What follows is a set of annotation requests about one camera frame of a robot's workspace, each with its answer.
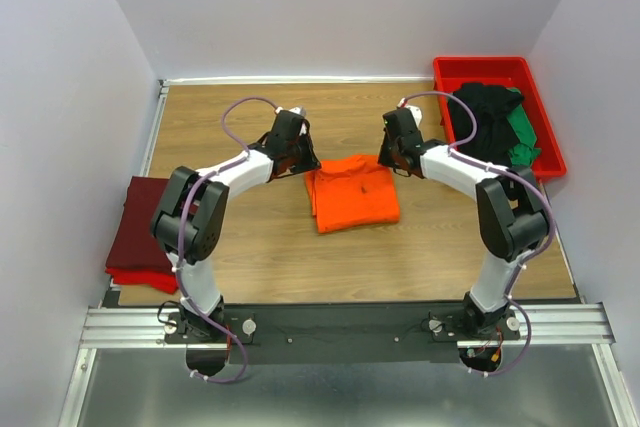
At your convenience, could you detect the green t shirt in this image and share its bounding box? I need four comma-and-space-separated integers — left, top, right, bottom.
507, 104, 541, 167

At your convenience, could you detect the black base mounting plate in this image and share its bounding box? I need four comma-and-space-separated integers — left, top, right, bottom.
156, 301, 522, 378

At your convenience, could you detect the black t shirt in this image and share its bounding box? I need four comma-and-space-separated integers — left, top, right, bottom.
453, 82, 524, 166

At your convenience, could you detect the bright red folded shirt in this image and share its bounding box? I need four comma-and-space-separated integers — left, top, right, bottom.
105, 268, 178, 294

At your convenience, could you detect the red plastic bin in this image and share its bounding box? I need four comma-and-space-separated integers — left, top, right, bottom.
433, 56, 567, 183

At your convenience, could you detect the aluminium extrusion rail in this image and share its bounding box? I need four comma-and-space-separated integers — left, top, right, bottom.
60, 301, 639, 426

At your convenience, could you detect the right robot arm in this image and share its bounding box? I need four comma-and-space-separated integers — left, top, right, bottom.
378, 106, 554, 337

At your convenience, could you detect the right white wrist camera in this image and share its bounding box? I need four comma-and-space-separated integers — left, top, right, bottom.
406, 105, 423, 127

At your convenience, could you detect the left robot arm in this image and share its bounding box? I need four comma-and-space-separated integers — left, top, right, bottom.
150, 107, 320, 328

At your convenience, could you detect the dark red folded shirt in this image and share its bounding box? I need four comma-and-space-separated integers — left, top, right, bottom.
106, 177, 171, 275

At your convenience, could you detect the orange t shirt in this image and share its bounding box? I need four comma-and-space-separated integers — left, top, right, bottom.
305, 154, 400, 234

